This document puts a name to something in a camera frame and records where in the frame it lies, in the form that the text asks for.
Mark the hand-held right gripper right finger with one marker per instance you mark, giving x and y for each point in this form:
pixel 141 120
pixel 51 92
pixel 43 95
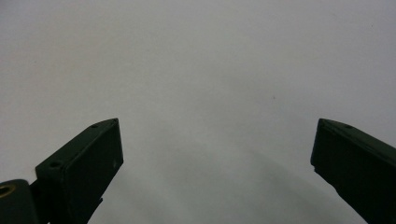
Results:
pixel 358 165

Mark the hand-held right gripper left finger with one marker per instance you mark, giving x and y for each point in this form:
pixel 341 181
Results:
pixel 84 168

